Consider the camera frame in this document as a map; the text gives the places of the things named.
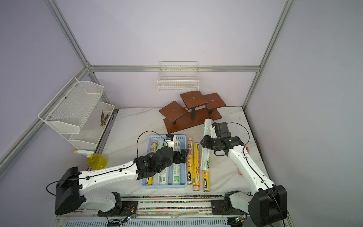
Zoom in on brown sticks in shelf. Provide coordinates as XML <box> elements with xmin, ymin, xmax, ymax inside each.
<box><xmin>100</xmin><ymin>111</ymin><xmax>110</xmax><ymax>126</ymax></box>

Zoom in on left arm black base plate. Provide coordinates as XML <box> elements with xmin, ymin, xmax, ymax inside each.
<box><xmin>97</xmin><ymin>201</ymin><xmax>139</xmax><ymax>218</ymax></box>

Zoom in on yellow wrap roll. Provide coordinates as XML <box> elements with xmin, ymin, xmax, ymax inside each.
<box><xmin>202</xmin><ymin>170</ymin><xmax>210</xmax><ymax>192</ymax></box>
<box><xmin>186</xmin><ymin>138</ymin><xmax>193</xmax><ymax>185</ymax></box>
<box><xmin>193</xmin><ymin>142</ymin><xmax>200</xmax><ymax>192</ymax></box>
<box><xmin>146</xmin><ymin>141</ymin><xmax>158</xmax><ymax>185</ymax></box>

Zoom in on white wire wall basket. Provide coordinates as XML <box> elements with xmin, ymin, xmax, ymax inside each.
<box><xmin>157</xmin><ymin>61</ymin><xmax>199</xmax><ymax>92</ymax></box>

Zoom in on brown wooden tiered stand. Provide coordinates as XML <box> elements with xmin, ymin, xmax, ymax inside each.
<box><xmin>159</xmin><ymin>91</ymin><xmax>226</xmax><ymax>134</ymax></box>

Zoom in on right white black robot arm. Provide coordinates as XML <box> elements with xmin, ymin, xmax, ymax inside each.
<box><xmin>200</xmin><ymin>119</ymin><xmax>287</xmax><ymax>227</ymax></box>

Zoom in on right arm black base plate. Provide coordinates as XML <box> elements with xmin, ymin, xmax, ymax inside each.
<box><xmin>211</xmin><ymin>199</ymin><xmax>251</xmax><ymax>216</ymax></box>

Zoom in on aluminium rail base frame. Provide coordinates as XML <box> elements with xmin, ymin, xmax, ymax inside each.
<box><xmin>53</xmin><ymin>195</ymin><xmax>254</xmax><ymax>227</ymax></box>

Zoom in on light blue plastic basket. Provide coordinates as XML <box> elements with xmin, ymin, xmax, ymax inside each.
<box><xmin>140</xmin><ymin>134</ymin><xmax>187</xmax><ymax>189</ymax></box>

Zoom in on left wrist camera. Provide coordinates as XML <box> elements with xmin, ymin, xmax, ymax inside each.
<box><xmin>165</xmin><ymin>134</ymin><xmax>176</xmax><ymax>148</ymax></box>

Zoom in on yellow spray bottle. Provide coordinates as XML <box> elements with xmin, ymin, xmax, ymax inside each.
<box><xmin>73</xmin><ymin>150</ymin><xmax>107</xmax><ymax>170</ymax></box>

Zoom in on white mesh two-tier shelf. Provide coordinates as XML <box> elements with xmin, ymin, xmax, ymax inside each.
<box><xmin>38</xmin><ymin>77</ymin><xmax>114</xmax><ymax>151</ymax></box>

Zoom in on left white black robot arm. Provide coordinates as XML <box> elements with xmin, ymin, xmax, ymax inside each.
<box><xmin>54</xmin><ymin>147</ymin><xmax>188</xmax><ymax>215</ymax></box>

